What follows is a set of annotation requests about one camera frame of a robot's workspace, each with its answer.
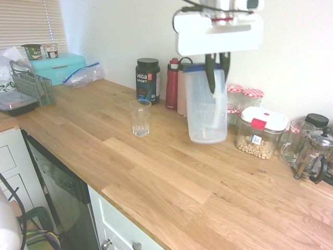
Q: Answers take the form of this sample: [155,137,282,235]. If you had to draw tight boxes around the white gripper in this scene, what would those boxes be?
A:
[173,10,264,94]

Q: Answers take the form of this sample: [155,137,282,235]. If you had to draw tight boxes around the clear pitcher blue lid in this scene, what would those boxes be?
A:
[183,62,229,144]

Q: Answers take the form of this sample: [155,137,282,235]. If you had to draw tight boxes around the pink water bottle black lid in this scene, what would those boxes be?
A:
[177,57,195,116]

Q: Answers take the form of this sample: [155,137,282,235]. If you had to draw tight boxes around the red water bottle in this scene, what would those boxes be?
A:
[165,57,180,110]

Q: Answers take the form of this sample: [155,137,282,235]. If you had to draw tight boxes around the glass jar red checkered lid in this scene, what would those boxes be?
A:
[240,87,265,110]
[226,83,244,107]

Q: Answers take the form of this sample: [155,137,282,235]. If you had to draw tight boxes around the black protein powder tub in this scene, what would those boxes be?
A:
[135,58,161,106]

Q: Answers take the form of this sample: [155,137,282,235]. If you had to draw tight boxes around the cereal container white lid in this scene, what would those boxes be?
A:
[236,106,290,160]

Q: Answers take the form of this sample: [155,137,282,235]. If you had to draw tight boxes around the clear drinking glass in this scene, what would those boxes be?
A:
[129,99,152,138]

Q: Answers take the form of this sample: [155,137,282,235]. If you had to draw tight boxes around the clear glass mug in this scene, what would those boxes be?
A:
[278,119,317,167]

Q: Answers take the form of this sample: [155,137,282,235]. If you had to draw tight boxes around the jar with black lid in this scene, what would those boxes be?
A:
[304,113,330,131]

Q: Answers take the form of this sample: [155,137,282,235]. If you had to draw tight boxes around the glass french press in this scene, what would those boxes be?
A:
[293,126,333,184]

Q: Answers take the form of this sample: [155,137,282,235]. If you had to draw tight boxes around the clear zip bag blue seal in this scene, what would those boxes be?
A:
[62,61,107,89]

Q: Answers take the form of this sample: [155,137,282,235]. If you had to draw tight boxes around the teal bread box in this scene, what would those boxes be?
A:
[29,52,86,86]

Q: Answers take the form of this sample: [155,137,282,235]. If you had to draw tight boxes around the brown white yogurt cup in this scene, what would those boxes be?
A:
[42,43,59,58]

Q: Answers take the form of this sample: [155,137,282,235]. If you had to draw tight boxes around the white blind wand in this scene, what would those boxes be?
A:
[43,0,55,44]

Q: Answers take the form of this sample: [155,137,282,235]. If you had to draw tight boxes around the grey cutlery basket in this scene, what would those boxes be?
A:
[9,60,57,107]

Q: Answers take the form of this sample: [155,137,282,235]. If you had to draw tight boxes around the white cabinet with knobs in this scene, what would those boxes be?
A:
[87,185,172,250]

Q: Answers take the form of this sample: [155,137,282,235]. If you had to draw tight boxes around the green oatmeal cup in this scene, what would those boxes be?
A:
[21,43,42,61]

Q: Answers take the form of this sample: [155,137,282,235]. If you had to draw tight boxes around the black dishwasher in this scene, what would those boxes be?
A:
[22,129,101,250]

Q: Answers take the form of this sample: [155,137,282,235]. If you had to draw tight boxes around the white window blinds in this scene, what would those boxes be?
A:
[0,0,69,58]

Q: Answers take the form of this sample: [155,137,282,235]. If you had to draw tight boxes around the black takeout container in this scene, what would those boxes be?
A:
[0,92,39,117]

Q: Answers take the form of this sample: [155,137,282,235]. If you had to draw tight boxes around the white plastic bag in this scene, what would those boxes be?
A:
[0,46,32,94]

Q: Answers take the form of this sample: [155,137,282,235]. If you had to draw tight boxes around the white panelled cabinet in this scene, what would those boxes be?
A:
[0,127,53,230]

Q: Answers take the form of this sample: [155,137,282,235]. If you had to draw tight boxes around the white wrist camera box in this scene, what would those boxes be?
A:
[234,0,265,11]

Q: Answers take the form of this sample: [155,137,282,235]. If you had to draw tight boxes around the dark green metal frame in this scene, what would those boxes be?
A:
[18,205,58,236]

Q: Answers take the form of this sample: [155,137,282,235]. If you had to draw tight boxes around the purple cable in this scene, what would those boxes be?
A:
[33,229,62,248]

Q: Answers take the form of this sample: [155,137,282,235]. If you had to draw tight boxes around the yellow cable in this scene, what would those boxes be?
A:
[22,230,60,243]

